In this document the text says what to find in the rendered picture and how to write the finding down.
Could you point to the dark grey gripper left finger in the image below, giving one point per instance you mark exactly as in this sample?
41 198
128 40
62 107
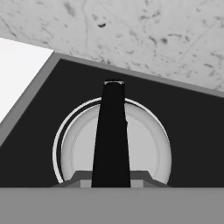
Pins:
76 178

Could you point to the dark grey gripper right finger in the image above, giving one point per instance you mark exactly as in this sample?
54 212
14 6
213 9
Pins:
143 178

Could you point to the black hob with grey frame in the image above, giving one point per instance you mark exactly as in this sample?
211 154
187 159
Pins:
186 140

